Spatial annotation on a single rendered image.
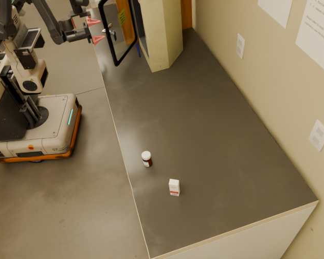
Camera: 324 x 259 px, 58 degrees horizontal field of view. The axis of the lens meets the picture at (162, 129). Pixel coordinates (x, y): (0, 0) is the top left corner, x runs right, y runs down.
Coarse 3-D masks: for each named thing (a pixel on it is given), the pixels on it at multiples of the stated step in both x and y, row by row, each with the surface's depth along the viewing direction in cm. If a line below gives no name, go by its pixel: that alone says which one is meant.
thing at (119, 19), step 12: (108, 0) 152; (120, 0) 163; (108, 12) 154; (120, 12) 165; (108, 24) 157; (120, 24) 168; (132, 24) 181; (120, 36) 171; (132, 36) 185; (120, 48) 174
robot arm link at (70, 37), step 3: (66, 33) 161; (69, 33) 161; (72, 33) 161; (75, 33) 163; (66, 36) 162; (69, 36) 161; (72, 36) 162; (75, 36) 162; (66, 39) 164; (69, 39) 162; (72, 39) 162; (75, 39) 163; (69, 42) 164
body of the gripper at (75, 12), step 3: (72, 6) 178; (75, 6) 178; (78, 6) 178; (75, 9) 179; (78, 9) 180; (81, 9) 181; (84, 9) 184; (72, 12) 183; (75, 12) 181; (78, 12) 181; (81, 12) 182; (84, 12) 182; (72, 15) 181; (75, 15) 181
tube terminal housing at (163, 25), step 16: (144, 0) 143; (160, 0) 145; (176, 0) 159; (144, 16) 149; (160, 16) 152; (176, 16) 165; (160, 32) 159; (176, 32) 172; (160, 48) 166; (176, 48) 179; (160, 64) 174
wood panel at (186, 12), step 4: (184, 0) 189; (188, 0) 190; (184, 4) 191; (188, 4) 192; (184, 8) 193; (188, 8) 194; (184, 12) 195; (188, 12) 196; (184, 16) 197; (188, 16) 198; (184, 20) 199; (188, 20) 200; (184, 24) 201; (188, 24) 202; (184, 28) 204
